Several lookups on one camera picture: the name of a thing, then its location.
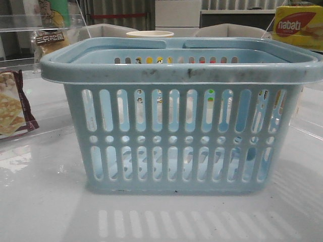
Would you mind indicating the brown cracker snack bag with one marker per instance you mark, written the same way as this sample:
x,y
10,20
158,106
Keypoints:
x,y
16,115

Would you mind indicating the yellow nabati wafer box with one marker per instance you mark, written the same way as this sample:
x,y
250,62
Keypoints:
x,y
299,26

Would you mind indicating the packaged bread with brown label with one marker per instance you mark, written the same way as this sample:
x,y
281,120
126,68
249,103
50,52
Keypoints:
x,y
45,42

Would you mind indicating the grey sofa chair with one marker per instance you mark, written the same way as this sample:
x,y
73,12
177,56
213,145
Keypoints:
x,y
232,30
102,30

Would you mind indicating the clear acrylic shelf left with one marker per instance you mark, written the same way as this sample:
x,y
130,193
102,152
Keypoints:
x,y
22,26

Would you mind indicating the light blue plastic basket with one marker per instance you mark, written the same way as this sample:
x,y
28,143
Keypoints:
x,y
186,115

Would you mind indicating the green cartoon snack bag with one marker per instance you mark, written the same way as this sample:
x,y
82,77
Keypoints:
x,y
54,13

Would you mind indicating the grey sofa chair right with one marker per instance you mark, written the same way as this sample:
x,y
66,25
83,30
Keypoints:
x,y
232,30

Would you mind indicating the paper cup with cartoon print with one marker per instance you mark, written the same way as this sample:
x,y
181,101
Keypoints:
x,y
149,34

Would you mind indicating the grey sofa chair left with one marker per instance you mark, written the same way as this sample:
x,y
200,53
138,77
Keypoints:
x,y
102,30

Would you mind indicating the white cabinet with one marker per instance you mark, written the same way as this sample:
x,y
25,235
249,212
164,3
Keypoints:
x,y
177,13

